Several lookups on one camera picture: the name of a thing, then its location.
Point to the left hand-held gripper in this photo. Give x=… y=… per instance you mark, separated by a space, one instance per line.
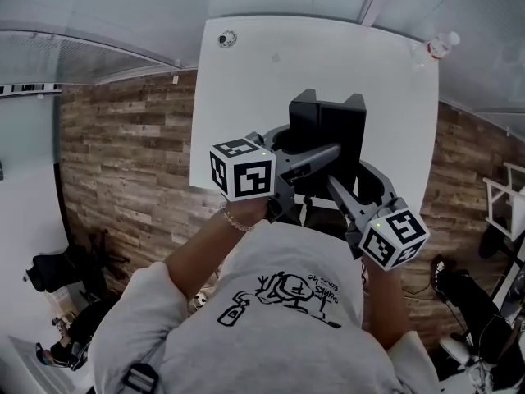
x=250 y=177

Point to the black telephone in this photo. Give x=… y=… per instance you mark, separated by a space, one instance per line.
x=328 y=125

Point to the clear plastic bottle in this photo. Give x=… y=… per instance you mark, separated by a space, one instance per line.
x=441 y=45

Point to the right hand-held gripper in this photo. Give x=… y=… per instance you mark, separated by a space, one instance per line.
x=393 y=236

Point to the person's left forearm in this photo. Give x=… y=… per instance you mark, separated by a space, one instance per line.
x=205 y=253

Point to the white frame chair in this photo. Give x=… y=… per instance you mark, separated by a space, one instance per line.
x=506 y=197

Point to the person's right forearm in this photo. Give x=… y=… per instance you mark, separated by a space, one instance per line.
x=387 y=302

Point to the black office chair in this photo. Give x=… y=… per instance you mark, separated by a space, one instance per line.
x=61 y=271

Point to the grey printed T-shirt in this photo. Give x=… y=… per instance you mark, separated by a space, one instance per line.
x=266 y=343

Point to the white table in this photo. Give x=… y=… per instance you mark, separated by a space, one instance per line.
x=246 y=97

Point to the black round stool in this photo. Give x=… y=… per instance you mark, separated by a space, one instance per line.
x=494 y=238

